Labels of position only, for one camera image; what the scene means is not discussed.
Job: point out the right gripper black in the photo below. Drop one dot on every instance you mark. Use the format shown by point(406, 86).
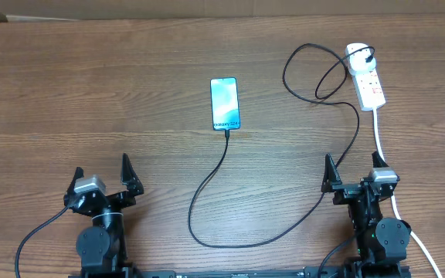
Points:
point(344, 191)

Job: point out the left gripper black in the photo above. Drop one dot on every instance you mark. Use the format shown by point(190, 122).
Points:
point(125, 199)

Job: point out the Samsung Galaxy smartphone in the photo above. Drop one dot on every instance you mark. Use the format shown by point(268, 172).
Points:
point(225, 104)

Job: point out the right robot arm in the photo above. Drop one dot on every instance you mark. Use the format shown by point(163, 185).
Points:
point(381, 242)

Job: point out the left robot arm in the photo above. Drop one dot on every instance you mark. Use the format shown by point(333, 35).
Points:
point(102, 246)

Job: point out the white charger plug adapter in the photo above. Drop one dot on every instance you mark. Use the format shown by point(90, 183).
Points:
point(360, 58)

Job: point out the white power strip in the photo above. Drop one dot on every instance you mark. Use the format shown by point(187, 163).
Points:
point(369, 91)

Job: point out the brown cardboard backdrop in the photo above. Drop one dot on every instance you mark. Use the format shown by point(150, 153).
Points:
point(158, 9)

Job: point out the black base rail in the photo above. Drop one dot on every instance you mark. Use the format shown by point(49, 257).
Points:
point(307, 272)

